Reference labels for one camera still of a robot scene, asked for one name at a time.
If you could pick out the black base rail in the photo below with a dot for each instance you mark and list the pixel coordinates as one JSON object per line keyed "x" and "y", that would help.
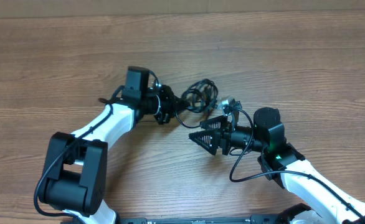
{"x": 253, "y": 219}

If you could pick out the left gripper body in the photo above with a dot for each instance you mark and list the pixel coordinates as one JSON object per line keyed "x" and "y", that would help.
{"x": 166, "y": 107}

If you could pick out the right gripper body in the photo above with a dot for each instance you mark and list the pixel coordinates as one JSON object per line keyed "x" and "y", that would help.
{"x": 236, "y": 138}

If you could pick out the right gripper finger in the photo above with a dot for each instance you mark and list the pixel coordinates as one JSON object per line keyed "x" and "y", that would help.
{"x": 219, "y": 122}
{"x": 210, "y": 140}

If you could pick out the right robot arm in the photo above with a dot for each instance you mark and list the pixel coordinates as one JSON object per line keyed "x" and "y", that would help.
{"x": 282, "y": 163}

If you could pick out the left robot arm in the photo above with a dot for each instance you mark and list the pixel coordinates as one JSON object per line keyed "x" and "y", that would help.
{"x": 75, "y": 169}

